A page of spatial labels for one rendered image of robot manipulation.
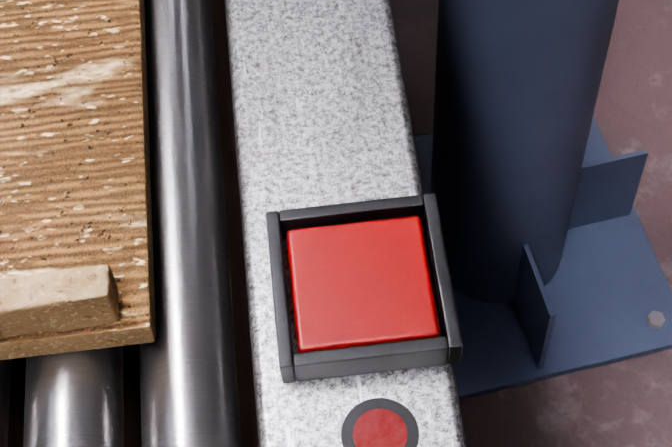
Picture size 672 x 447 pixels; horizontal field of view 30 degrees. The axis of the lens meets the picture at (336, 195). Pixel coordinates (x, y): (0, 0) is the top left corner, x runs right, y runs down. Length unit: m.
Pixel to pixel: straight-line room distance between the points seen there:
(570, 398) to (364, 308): 1.02
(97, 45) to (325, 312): 0.18
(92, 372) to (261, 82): 0.17
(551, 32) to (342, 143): 0.57
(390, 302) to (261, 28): 0.18
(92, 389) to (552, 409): 1.04
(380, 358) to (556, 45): 0.68
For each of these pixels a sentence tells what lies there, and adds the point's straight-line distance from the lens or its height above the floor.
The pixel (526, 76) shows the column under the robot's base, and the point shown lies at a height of 0.47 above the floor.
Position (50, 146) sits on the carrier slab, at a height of 0.94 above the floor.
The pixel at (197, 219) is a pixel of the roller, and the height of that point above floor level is 0.92.
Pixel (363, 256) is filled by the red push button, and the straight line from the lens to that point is 0.54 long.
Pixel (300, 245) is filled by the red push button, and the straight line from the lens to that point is 0.55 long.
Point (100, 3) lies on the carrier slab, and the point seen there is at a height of 0.94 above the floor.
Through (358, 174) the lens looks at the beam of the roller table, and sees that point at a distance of 0.58.
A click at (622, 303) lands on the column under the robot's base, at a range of 1.59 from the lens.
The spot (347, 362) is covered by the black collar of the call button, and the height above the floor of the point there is 0.93.
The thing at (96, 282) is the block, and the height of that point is 0.96.
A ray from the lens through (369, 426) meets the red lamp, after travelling 0.52.
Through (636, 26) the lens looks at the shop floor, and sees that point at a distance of 1.87.
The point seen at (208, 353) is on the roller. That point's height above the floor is 0.92.
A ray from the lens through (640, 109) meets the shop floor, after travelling 1.77.
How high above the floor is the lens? 1.40
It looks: 57 degrees down
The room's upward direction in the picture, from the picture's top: 4 degrees counter-clockwise
